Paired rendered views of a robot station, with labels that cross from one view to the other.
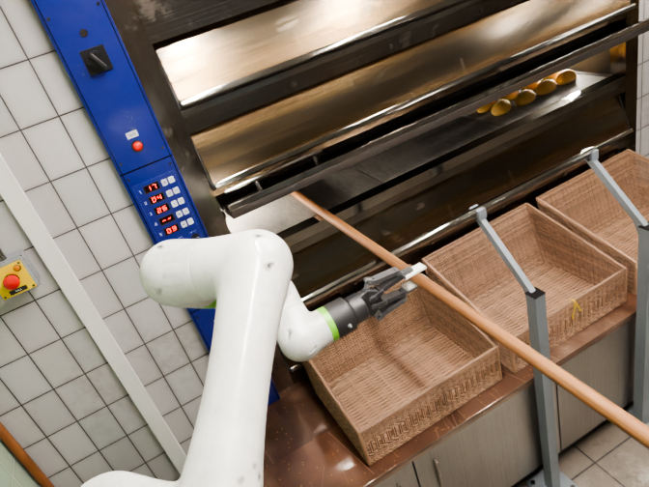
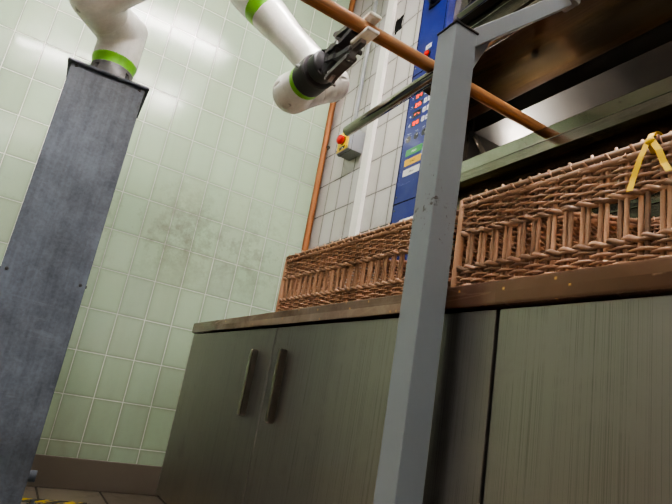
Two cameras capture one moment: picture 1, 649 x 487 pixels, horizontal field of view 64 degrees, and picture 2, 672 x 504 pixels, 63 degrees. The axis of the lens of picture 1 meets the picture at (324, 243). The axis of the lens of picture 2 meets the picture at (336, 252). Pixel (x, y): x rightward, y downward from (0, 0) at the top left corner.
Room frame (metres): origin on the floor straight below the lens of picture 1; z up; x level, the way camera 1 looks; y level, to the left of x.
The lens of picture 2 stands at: (0.97, -1.19, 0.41)
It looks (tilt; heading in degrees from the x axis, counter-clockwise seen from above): 16 degrees up; 79
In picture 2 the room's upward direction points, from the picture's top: 10 degrees clockwise
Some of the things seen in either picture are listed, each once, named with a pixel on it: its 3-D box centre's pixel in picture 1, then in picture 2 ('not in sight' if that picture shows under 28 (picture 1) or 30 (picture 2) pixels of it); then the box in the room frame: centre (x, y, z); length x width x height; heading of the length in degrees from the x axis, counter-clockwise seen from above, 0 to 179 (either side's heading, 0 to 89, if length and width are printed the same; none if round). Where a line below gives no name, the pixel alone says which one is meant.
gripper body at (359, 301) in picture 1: (364, 303); (329, 62); (1.10, -0.05, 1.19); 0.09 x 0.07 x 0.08; 108
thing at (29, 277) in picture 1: (13, 274); (350, 143); (1.35, 0.85, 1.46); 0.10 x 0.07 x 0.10; 107
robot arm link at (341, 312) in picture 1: (339, 316); (315, 75); (1.08, 0.02, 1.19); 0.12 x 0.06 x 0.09; 18
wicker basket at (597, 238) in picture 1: (631, 214); not in sight; (1.76, -1.24, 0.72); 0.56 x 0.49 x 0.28; 107
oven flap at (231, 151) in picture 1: (439, 62); not in sight; (1.84, -0.58, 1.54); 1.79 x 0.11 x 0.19; 107
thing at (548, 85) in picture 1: (493, 85); not in sight; (2.43, -1.00, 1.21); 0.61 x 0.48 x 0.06; 17
